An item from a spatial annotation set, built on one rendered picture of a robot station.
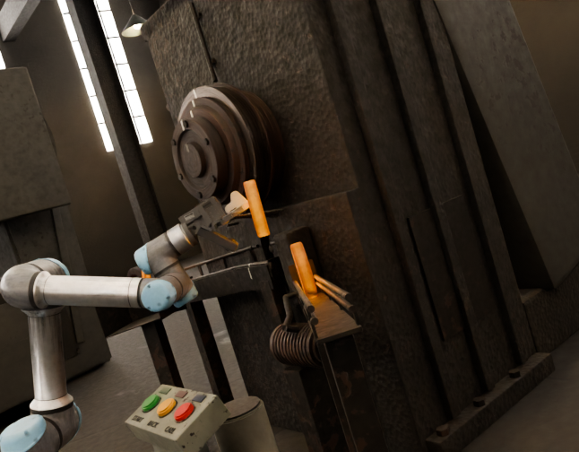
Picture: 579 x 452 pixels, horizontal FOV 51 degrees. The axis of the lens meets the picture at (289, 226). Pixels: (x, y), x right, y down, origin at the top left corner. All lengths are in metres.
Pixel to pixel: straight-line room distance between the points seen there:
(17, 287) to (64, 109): 11.28
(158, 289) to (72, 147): 11.26
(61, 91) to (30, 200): 8.47
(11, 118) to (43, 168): 0.39
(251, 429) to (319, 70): 1.06
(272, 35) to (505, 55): 1.00
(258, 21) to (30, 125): 2.92
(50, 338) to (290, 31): 1.14
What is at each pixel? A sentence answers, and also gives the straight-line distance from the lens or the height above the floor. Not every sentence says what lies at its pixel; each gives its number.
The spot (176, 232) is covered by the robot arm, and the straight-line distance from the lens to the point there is 1.64.
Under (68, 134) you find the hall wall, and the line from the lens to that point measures 12.76.
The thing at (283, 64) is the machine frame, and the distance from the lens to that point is 2.00.
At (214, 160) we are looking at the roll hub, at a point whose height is 1.09.
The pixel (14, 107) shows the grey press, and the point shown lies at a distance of 4.74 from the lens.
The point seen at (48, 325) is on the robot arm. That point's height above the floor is 0.77.
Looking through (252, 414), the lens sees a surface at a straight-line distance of 1.33.
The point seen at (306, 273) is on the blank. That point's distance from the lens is 1.60.
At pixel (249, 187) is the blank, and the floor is 0.97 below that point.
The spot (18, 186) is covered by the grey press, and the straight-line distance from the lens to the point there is 4.59.
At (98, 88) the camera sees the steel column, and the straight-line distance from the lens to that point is 9.28.
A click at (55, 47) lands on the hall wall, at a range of 13.26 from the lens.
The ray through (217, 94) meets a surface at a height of 1.29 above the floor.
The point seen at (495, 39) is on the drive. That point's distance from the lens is 2.56.
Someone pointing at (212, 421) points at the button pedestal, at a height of 0.58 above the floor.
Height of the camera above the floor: 0.95
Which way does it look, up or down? 4 degrees down
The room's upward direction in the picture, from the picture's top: 17 degrees counter-clockwise
